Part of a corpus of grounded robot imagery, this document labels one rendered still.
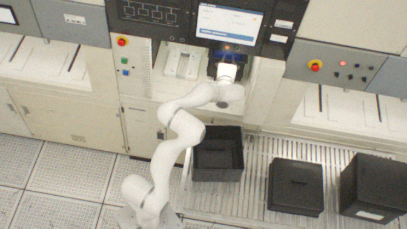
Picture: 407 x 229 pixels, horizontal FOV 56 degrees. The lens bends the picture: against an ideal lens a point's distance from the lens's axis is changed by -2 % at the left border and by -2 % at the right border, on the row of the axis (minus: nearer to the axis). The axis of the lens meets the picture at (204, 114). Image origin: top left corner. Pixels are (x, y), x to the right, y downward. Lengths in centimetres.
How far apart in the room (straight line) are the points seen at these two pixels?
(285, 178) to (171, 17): 107
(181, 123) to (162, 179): 27
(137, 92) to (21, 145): 134
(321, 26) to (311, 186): 90
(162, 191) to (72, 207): 142
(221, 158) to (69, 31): 109
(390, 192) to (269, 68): 92
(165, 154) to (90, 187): 151
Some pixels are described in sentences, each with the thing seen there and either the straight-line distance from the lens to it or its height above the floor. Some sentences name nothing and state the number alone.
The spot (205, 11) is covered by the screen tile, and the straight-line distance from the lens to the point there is 177.
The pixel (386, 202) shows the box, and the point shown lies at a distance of 222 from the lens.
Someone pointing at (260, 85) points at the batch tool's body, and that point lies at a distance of 203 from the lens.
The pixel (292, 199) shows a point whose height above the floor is 86.
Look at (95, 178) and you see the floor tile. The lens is 311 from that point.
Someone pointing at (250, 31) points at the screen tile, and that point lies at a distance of 182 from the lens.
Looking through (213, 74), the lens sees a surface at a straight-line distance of 239.
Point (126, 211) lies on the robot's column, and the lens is 218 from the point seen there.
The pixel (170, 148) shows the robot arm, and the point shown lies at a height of 137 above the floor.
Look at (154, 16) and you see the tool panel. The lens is 185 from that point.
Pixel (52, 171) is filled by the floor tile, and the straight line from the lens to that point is 321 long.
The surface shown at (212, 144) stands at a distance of 234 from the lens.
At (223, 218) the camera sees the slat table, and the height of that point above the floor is 76.
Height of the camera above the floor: 281
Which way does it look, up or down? 57 degrees down
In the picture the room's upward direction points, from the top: 9 degrees clockwise
